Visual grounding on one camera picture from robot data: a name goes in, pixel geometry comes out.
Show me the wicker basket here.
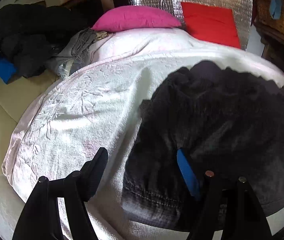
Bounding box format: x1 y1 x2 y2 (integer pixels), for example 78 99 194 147
255 0 284 39

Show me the cream leather sofa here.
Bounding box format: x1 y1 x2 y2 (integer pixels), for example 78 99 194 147
0 69 60 170

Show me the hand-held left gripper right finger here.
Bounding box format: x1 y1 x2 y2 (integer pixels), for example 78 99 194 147
177 148 273 240

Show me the grey cloth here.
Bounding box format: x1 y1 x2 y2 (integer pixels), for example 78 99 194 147
45 27 112 77

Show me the dark quilted jacket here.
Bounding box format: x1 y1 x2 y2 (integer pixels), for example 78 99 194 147
121 60 284 232

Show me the white bedspread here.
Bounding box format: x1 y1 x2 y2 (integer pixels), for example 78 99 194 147
0 26 284 240

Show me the pink pillow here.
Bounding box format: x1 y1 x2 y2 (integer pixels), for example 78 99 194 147
91 5 182 32

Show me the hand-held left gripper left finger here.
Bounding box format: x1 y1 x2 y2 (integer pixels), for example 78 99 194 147
12 147 109 240

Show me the wooden side table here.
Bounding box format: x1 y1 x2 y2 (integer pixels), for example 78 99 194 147
253 21 284 78

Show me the black puffer coat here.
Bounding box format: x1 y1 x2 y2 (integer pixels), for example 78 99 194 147
0 4 92 78

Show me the red pillow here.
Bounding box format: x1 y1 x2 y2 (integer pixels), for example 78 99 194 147
181 2 241 49

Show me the blue cloth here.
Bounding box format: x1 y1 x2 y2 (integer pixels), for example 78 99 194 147
269 0 282 20

